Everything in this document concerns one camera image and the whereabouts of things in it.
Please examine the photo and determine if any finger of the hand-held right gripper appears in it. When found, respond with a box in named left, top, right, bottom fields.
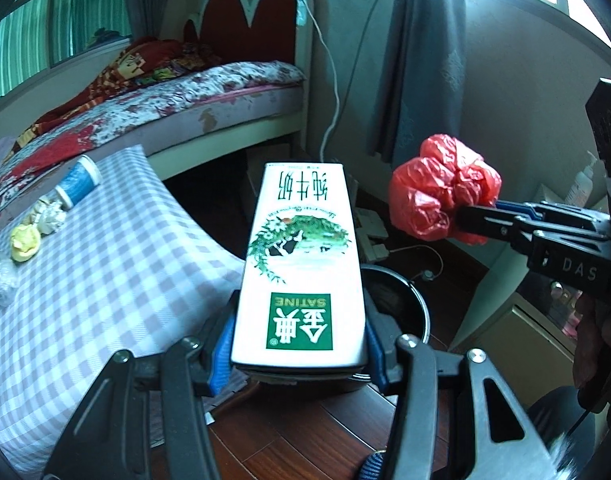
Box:
left=495, top=200, right=611, bottom=235
left=454, top=205, right=537, bottom=250

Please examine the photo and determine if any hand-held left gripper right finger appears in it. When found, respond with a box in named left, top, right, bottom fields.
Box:
left=363, top=300, right=556, bottom=480

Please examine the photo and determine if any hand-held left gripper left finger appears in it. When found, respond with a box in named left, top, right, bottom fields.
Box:
left=43, top=290, right=241, bottom=480

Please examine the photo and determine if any red plastic bag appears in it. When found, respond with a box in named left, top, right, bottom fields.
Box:
left=388, top=133, right=502, bottom=247

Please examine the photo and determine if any black trash bin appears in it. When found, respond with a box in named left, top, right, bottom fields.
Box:
left=256, top=264, right=432, bottom=398

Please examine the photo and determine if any white milk carton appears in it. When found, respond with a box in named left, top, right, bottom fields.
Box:
left=230, top=161, right=370, bottom=375

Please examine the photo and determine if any white tissue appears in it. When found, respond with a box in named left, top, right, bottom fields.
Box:
left=38, top=200, right=67, bottom=237

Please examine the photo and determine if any person's right hand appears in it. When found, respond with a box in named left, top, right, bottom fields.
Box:
left=574, top=294, right=611, bottom=413

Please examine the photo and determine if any white pump bottle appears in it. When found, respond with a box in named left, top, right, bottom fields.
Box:
left=560, top=152, right=599, bottom=207

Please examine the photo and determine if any white cabinet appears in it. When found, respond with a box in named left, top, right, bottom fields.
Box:
left=448, top=180, right=593, bottom=371

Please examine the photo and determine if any white power strip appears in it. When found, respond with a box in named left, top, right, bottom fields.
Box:
left=354, top=204, right=392, bottom=262

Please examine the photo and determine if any checkered tablecloth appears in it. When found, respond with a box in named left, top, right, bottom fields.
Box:
left=0, top=145, right=247, bottom=478

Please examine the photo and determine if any blue-grey curtain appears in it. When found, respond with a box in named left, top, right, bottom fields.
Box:
left=369, top=0, right=467, bottom=171

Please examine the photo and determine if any blue paper cup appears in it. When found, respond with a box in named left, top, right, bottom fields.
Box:
left=54, top=155, right=103, bottom=209

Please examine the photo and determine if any crumpled yellow paper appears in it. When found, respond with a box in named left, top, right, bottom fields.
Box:
left=10, top=225, right=41, bottom=264

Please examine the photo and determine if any clear plastic bag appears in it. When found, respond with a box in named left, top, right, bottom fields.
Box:
left=0, top=254, right=20, bottom=307

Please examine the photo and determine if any purple mattress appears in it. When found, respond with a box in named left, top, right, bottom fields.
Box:
left=83, top=82, right=306, bottom=161

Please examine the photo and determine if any bed with floral bedding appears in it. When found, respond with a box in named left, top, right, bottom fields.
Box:
left=0, top=60, right=306, bottom=216

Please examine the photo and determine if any red printed blanket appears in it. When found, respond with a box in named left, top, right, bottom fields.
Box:
left=6, top=37, right=224, bottom=153

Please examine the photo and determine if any grey window curtain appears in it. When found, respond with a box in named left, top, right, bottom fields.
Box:
left=124, top=0, right=169, bottom=43

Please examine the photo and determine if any green-lit window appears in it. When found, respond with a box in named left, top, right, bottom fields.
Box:
left=0, top=0, right=132, bottom=102

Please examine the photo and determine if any white cable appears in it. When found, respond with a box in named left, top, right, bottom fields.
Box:
left=305, top=4, right=342, bottom=165

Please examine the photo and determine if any white bed frame red headboard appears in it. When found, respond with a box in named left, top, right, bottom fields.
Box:
left=146, top=0, right=315, bottom=181

